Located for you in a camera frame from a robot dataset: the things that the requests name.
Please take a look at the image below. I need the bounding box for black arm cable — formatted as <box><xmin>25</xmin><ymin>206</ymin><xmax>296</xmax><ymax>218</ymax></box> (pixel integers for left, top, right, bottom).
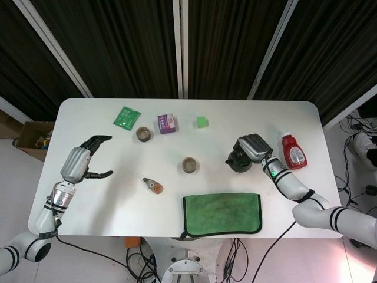
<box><xmin>252</xmin><ymin>219</ymin><xmax>297</xmax><ymax>283</ymax></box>
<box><xmin>44</xmin><ymin>196</ymin><xmax>157</xmax><ymax>283</ymax></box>

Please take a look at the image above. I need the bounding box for orange correction tape dispenser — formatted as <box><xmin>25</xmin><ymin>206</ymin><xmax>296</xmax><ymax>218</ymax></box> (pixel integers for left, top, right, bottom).
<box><xmin>142</xmin><ymin>177</ymin><xmax>164</xmax><ymax>195</ymax></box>

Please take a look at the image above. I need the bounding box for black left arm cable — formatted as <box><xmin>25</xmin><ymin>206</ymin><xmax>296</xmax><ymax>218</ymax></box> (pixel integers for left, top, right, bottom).
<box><xmin>44</xmin><ymin>196</ymin><xmax>157</xmax><ymax>283</ymax></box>

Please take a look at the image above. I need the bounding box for green foil packet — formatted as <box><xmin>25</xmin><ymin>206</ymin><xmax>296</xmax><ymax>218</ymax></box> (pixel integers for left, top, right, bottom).
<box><xmin>113</xmin><ymin>106</ymin><xmax>141</xmax><ymax>130</ymax></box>

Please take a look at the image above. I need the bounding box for white partition post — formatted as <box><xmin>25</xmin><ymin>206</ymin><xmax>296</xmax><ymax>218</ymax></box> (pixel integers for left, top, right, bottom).
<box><xmin>246</xmin><ymin>0</ymin><xmax>299</xmax><ymax>101</ymax></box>
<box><xmin>172</xmin><ymin>0</ymin><xmax>190</xmax><ymax>100</ymax></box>
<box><xmin>13</xmin><ymin>0</ymin><xmax>94</xmax><ymax>98</ymax></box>

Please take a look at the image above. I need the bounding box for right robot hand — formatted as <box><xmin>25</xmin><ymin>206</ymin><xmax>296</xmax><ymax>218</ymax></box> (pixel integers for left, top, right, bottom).
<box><xmin>237</xmin><ymin>133</ymin><xmax>273</xmax><ymax>164</ymax></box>

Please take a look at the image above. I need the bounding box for green cloth black trim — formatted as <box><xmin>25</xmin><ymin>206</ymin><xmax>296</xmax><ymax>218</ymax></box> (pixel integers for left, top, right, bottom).
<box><xmin>180</xmin><ymin>192</ymin><xmax>263</xmax><ymax>241</ymax></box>

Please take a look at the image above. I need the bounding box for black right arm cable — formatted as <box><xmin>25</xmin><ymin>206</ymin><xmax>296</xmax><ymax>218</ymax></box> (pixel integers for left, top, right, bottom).
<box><xmin>252</xmin><ymin>219</ymin><xmax>297</xmax><ymax>283</ymax></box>

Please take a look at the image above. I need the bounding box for black floor cable bundle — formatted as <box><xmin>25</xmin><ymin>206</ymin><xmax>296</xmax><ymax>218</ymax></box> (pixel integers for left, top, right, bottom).
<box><xmin>335</xmin><ymin>113</ymin><xmax>377</xmax><ymax>216</ymax></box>

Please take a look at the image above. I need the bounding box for black teapot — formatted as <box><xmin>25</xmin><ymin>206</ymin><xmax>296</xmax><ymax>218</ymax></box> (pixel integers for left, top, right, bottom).
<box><xmin>225</xmin><ymin>141</ymin><xmax>254</xmax><ymax>174</ymax></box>

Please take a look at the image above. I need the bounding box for purple small box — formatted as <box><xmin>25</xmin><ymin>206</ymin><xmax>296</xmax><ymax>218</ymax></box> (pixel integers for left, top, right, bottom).
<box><xmin>157</xmin><ymin>113</ymin><xmax>179</xmax><ymax>135</ymax></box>

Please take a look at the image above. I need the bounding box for white sneaker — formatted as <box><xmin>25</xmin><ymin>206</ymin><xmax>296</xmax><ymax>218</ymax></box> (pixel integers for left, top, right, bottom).
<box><xmin>353</xmin><ymin>131</ymin><xmax>377</xmax><ymax>170</ymax></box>

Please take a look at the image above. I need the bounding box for red squeeze bottle white cap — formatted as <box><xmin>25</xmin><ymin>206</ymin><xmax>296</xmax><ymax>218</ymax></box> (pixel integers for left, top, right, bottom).
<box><xmin>277</xmin><ymin>129</ymin><xmax>309</xmax><ymax>171</ymax></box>

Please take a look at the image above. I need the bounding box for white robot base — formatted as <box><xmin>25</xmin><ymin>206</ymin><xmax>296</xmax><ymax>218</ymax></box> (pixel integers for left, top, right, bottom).
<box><xmin>144</xmin><ymin>236</ymin><xmax>234</xmax><ymax>283</ymax></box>

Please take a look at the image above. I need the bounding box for brown cardboard box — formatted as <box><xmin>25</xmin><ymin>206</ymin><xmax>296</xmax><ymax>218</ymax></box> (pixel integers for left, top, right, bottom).
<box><xmin>12</xmin><ymin>121</ymin><xmax>55</xmax><ymax>163</ymax></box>

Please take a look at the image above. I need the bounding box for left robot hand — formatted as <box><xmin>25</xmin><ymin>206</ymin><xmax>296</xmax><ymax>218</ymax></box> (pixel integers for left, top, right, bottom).
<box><xmin>59</xmin><ymin>134</ymin><xmax>114</xmax><ymax>185</ymax></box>

